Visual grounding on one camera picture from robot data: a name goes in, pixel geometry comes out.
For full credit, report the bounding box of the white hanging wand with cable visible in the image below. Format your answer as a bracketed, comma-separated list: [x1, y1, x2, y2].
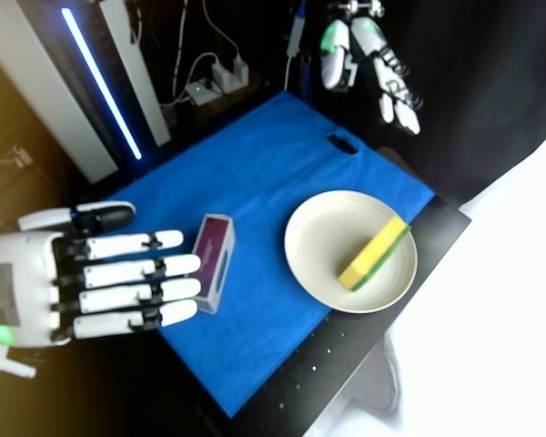
[283, 0, 308, 93]

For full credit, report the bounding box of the white power adapter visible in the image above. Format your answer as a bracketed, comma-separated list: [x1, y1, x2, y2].
[183, 78, 223, 108]

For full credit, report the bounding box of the white cable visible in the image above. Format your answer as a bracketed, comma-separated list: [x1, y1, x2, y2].
[159, 51, 220, 109]
[202, 0, 243, 63]

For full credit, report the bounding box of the purple small box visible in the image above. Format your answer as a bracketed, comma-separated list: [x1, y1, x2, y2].
[190, 212, 236, 315]

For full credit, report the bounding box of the yellow and green sponge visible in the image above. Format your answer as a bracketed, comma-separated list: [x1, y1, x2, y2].
[337, 215, 412, 293]

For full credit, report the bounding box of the blue cloth bag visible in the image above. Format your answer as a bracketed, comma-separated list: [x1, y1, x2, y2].
[103, 90, 437, 419]

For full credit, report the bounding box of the white round plate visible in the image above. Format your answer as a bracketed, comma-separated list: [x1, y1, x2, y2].
[283, 189, 419, 315]

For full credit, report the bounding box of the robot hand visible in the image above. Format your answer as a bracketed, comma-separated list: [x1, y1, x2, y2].
[0, 201, 203, 351]
[351, 16, 424, 137]

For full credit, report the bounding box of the white column with blue light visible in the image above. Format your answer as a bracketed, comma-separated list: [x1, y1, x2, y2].
[0, 0, 172, 186]

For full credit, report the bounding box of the grey fabric object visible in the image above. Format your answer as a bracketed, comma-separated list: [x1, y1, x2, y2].
[344, 335, 402, 421]

